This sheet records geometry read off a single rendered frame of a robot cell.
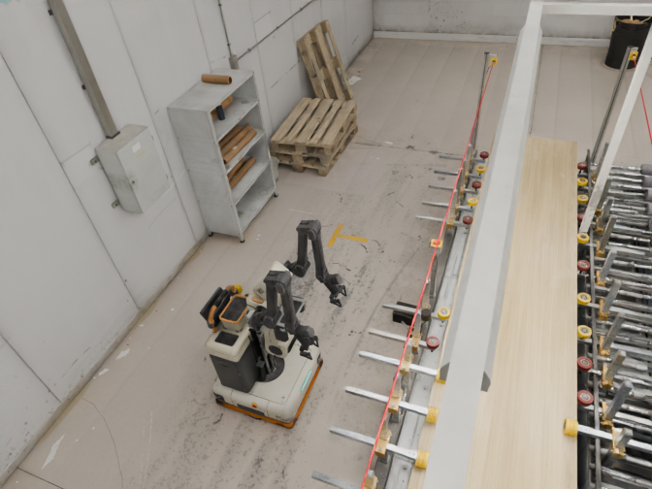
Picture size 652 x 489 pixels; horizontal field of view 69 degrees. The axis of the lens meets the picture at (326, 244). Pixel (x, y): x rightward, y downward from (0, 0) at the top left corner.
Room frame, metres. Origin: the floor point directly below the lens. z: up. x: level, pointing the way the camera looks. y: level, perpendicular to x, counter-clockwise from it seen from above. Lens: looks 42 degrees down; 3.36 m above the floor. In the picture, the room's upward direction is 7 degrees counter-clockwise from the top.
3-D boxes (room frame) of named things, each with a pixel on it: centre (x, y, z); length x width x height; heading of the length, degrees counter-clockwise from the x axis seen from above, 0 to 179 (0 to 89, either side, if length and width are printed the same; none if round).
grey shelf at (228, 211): (4.45, 0.90, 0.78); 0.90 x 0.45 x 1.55; 154
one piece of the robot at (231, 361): (2.18, 0.65, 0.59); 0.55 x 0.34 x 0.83; 154
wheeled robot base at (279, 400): (2.14, 0.56, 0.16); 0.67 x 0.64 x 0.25; 64
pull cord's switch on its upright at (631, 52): (3.66, -2.61, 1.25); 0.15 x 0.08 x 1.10; 154
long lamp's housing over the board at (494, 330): (1.69, -0.81, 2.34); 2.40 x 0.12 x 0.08; 154
